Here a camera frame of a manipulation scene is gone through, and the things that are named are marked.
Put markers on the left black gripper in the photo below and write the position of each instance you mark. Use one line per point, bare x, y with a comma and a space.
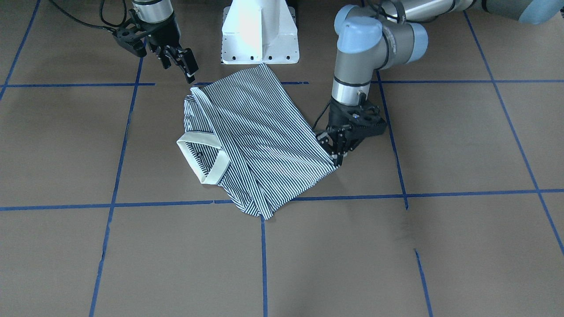
338, 117

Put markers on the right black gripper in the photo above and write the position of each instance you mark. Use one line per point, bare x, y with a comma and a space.
168, 33

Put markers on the blue white striped polo shirt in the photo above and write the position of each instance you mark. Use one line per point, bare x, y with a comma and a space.
244, 134

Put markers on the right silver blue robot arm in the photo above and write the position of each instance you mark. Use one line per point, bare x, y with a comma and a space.
158, 20

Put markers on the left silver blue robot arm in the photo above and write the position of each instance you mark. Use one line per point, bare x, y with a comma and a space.
391, 33

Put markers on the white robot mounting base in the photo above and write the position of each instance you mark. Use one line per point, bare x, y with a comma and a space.
260, 31

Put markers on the blue tape grid lines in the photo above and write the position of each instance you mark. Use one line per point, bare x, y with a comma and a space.
456, 211

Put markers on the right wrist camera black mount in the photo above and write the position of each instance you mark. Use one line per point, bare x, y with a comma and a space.
130, 37

